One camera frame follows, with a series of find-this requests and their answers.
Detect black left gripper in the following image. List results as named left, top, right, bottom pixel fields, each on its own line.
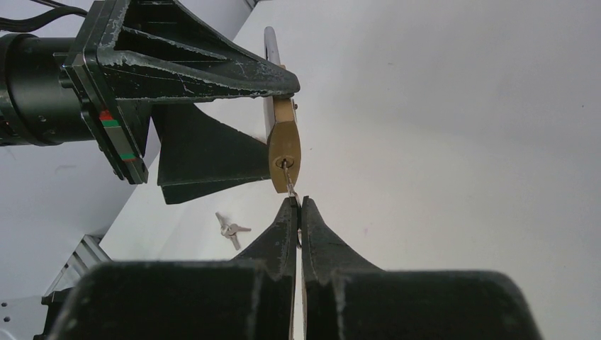
left=62, top=1, right=301, bottom=205

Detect silver key bunch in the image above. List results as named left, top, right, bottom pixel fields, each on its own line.
left=215, top=212, right=252, bottom=251
left=281, top=158, right=302, bottom=249

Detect long shackle brass padlock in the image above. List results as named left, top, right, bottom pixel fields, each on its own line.
left=262, top=25, right=303, bottom=194

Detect black left camera cable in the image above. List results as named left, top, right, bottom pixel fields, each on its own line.
left=0, top=0, right=90, bottom=34

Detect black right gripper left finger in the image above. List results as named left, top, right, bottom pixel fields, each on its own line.
left=48, top=198, right=299, bottom=339

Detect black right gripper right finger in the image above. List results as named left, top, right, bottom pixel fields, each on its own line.
left=300, top=198, right=541, bottom=339

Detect aluminium frame rails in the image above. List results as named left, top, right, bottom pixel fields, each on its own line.
left=43, top=234, right=111, bottom=297

